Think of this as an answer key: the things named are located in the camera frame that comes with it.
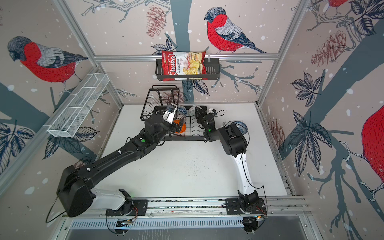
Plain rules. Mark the dark blue patterned bowl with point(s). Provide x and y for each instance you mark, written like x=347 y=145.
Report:
x=182 y=110

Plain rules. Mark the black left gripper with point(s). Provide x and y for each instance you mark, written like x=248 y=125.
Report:
x=159 y=115

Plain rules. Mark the aluminium mounting rail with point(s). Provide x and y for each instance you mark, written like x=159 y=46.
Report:
x=211 y=207

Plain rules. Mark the white wire wall basket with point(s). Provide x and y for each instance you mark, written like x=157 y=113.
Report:
x=71 y=118

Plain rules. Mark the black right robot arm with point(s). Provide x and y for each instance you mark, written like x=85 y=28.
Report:
x=234 y=145

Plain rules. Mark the black wall shelf basket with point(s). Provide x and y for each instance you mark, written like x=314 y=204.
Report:
x=212 y=68

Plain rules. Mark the black wire dish rack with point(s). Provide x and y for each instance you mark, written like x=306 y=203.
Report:
x=158 y=97

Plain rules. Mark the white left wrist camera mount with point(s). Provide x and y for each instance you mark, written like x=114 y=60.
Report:
x=170 y=113

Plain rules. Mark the red cassava chips bag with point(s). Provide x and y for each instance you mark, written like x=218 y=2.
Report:
x=176 y=64

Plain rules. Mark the orange plastic bowl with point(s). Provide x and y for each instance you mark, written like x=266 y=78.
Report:
x=181 y=126

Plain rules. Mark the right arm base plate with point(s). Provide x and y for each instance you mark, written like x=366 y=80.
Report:
x=234 y=206

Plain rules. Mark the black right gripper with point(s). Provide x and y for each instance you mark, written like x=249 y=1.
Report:
x=201 y=113

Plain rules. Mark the grey green patterned bowl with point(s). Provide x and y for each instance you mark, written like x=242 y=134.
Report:
x=192 y=111

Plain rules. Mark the blue floral ceramic bowl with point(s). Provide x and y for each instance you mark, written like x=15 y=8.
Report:
x=241 y=126

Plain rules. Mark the white maroon patterned bowl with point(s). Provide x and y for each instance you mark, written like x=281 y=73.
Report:
x=181 y=117

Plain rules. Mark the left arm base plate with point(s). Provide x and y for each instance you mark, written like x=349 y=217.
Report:
x=132 y=208

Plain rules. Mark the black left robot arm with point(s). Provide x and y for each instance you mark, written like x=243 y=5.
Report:
x=76 y=184

